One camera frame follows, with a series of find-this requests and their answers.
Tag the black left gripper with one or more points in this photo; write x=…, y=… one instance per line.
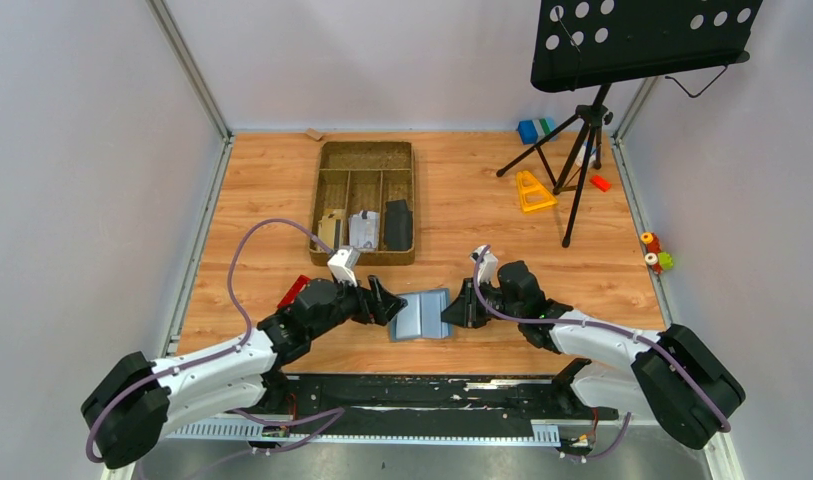
x=376, y=305

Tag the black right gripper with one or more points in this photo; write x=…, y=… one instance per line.
x=464, y=310

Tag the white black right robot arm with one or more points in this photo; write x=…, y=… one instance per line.
x=670, y=376

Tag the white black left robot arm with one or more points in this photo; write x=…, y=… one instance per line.
x=140, y=401

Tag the white card in tray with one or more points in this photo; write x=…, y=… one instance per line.
x=363, y=230

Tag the tan cards in tray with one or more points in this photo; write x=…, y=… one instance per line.
x=332, y=227

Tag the black wallet in tray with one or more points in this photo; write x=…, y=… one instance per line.
x=398, y=228

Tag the red flat toy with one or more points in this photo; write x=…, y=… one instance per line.
x=295, y=289

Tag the woven compartment tray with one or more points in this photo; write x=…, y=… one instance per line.
x=365, y=175

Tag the yellow triangular toy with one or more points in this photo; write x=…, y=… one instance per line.
x=532, y=194

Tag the small cardboard scrap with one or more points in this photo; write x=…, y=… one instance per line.
x=314, y=134

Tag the red block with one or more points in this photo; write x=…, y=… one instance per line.
x=600, y=183

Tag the blue green block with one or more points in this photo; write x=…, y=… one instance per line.
x=532, y=131

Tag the colourful toy stack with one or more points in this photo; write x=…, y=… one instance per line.
x=656, y=258

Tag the black music stand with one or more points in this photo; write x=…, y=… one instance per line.
x=581, y=44

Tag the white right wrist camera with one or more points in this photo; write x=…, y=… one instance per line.
x=485, y=263

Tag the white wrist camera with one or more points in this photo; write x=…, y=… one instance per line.
x=341, y=265
x=485, y=263

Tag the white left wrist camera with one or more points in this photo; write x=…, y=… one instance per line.
x=341, y=265

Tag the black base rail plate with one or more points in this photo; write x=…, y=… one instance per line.
x=424, y=405

